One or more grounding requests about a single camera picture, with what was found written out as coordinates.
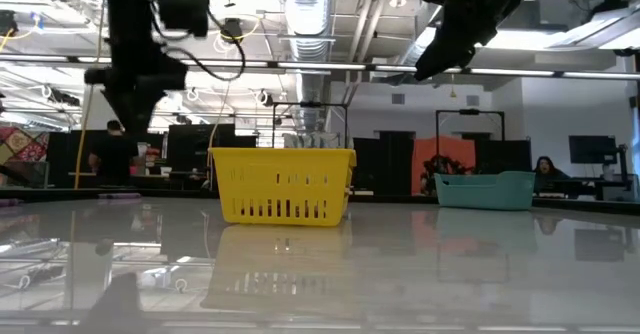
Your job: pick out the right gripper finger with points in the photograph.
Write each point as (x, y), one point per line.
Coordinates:
(445, 54)

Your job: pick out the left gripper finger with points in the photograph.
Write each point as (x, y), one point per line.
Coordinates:
(135, 111)

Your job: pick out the purple crayon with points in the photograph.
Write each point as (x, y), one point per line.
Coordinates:
(7, 202)
(120, 196)

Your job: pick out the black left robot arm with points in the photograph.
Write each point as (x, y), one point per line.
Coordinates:
(130, 24)

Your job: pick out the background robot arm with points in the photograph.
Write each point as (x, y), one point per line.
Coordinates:
(442, 166)

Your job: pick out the person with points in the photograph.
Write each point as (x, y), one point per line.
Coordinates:
(547, 169)
(112, 154)

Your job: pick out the stacked plastic containers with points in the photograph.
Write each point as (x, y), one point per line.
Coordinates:
(150, 161)

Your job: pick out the black partition panel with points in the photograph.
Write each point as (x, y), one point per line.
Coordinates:
(505, 154)
(65, 154)
(385, 164)
(190, 146)

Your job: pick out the wooden side table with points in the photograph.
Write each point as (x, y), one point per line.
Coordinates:
(80, 174)

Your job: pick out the orange partition panel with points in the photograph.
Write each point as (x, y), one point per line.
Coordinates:
(420, 146)

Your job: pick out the colourful patterned quilt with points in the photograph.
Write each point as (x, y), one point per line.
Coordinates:
(22, 149)

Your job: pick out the long ceiling light bar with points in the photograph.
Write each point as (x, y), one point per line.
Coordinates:
(325, 66)

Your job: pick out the black ceiling box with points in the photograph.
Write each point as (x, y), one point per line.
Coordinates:
(7, 24)

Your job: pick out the teal plastic basket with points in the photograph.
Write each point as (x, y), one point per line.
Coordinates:
(485, 191)

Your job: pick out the yellow plastic basket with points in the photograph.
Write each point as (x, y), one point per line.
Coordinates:
(280, 189)

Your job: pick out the black computer monitor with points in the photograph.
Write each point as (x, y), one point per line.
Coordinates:
(592, 149)

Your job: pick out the black desk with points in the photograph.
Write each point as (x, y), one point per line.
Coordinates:
(595, 181)

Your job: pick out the silver round air duct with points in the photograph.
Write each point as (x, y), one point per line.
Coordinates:
(307, 14)
(417, 49)

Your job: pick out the grey rectangular air duct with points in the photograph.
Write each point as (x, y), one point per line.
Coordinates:
(530, 16)

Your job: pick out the black metal stand frame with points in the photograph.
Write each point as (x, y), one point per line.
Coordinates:
(310, 105)
(470, 111)

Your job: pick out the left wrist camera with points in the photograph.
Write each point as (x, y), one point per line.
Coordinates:
(185, 11)

